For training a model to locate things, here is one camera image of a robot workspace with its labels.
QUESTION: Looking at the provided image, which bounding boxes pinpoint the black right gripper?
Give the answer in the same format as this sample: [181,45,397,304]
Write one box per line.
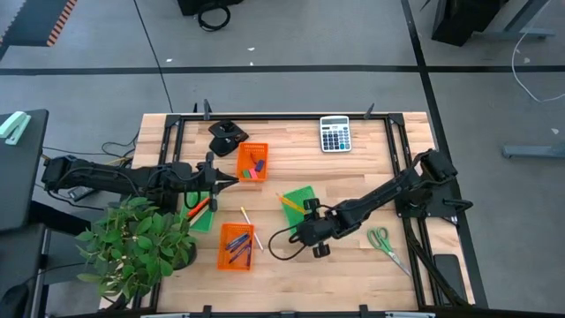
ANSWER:
[288,198,342,260]

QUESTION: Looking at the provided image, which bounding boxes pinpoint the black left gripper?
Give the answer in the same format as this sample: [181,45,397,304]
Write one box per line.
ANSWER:
[176,151,240,213]

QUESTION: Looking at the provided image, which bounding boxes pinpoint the yellow pencil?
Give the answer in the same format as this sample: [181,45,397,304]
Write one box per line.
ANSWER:
[278,196,307,216]
[275,192,306,210]

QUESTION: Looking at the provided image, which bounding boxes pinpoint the neon orange highlighter pen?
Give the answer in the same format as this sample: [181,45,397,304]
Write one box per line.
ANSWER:
[186,196,212,219]

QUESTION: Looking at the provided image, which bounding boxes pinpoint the green slotted plastic bin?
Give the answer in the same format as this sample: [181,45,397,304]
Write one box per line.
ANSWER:
[177,191,215,234]
[281,185,320,236]

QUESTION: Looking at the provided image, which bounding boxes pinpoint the pale pink pencil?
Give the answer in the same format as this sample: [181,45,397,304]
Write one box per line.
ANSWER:
[239,205,266,254]

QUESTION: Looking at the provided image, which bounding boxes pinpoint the small orange slotted bin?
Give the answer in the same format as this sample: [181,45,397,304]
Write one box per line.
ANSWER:
[235,141,270,183]

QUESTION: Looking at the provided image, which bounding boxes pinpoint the black hole punch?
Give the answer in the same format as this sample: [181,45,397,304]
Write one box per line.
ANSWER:
[207,119,250,158]

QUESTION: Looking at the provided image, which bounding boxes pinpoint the large orange slotted bin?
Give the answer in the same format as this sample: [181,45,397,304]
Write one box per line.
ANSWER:
[215,222,256,272]

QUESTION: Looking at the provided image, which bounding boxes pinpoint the black plant pot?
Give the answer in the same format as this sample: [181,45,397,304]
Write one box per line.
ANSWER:
[172,241,199,271]

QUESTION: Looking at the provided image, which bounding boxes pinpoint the grey desk calculator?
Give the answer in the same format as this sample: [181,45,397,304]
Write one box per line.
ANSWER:
[319,114,354,155]

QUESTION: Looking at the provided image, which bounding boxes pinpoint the green leafy plant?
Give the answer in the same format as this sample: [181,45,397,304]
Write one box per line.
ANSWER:
[73,195,200,307]

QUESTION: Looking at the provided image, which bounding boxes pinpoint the flat black slab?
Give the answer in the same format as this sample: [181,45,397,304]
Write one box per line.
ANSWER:
[433,253,467,302]

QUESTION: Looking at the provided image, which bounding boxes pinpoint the black power brick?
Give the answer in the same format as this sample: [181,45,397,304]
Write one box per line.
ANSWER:
[67,185,96,202]

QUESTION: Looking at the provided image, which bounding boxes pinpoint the black box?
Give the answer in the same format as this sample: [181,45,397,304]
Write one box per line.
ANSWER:
[177,0,245,17]

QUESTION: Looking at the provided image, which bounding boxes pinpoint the black side table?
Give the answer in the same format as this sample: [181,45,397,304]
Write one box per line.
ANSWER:
[0,108,50,233]

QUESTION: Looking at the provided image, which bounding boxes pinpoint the mint green stapler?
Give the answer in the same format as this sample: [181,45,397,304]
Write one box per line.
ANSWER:
[0,110,33,147]

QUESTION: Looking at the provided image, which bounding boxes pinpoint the grey desk foot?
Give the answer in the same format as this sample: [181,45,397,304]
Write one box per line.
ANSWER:
[501,140,565,160]

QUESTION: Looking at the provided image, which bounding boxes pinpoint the black orange striped mat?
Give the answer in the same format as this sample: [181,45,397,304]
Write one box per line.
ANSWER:
[0,0,79,48]

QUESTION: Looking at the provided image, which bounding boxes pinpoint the black cabinet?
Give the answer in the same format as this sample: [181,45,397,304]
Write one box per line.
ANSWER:
[431,0,509,48]

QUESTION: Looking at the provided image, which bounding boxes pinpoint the grey desk leg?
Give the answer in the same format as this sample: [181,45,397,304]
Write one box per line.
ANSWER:
[480,0,558,42]

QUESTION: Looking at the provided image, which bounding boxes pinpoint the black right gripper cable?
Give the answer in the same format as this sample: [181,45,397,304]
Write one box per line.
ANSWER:
[267,222,311,262]

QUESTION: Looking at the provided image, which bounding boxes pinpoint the green handled scissors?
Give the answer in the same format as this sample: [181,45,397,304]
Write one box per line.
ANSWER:
[366,226,412,277]

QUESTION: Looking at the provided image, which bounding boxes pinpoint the black metal table frame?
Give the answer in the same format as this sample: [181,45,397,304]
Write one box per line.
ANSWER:
[151,111,445,311]

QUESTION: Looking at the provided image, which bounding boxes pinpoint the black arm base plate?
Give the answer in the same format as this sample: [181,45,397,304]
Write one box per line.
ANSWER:
[393,176,474,220]

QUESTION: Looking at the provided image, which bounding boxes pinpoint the black floor cable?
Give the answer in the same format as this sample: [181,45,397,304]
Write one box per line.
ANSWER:
[132,0,175,114]

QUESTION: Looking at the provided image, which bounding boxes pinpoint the coiled black cable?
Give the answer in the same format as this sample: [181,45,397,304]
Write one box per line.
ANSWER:
[196,1,232,34]

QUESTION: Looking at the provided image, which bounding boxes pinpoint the white floor cable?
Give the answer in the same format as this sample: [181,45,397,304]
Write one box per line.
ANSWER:
[510,32,565,104]

